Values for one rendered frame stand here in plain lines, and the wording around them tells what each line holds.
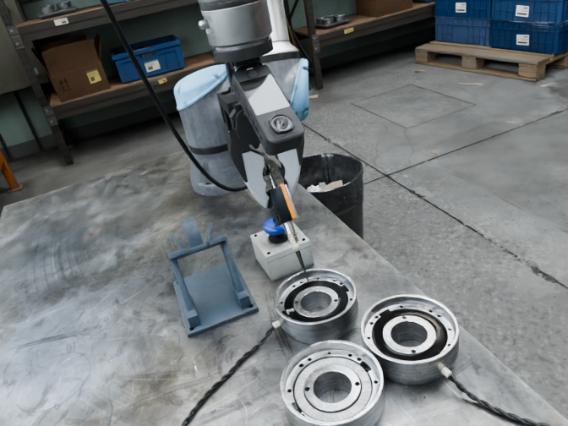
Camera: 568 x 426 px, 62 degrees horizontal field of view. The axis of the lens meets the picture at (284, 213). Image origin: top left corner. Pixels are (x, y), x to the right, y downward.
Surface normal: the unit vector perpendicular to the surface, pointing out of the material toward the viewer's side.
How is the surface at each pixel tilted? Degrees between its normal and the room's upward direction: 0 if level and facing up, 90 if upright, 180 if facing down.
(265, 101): 32
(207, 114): 90
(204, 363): 0
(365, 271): 0
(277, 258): 90
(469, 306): 0
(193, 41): 90
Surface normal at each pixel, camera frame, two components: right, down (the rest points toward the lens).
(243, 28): 0.24, 0.46
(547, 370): -0.17, -0.85
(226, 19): -0.19, 0.53
